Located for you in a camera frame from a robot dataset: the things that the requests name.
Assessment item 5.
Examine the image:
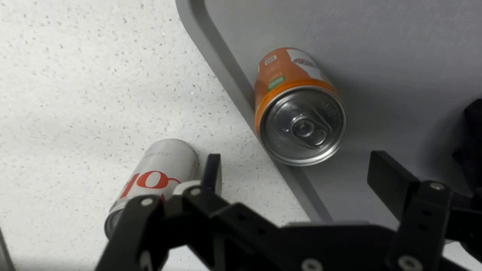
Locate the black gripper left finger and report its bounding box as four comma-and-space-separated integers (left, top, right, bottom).
95, 154, 303, 271

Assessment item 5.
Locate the orange soda can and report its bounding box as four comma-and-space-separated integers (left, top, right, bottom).
253, 47, 348, 169

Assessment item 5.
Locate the grey plastic tray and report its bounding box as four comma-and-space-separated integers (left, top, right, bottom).
175, 0, 482, 224

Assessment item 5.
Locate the black bowl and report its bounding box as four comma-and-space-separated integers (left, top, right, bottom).
454, 96, 482, 193

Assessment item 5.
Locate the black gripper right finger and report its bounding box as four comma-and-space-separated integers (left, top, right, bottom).
366, 149, 482, 271

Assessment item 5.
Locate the silver soda can red print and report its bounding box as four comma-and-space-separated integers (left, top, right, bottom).
103, 138, 202, 239

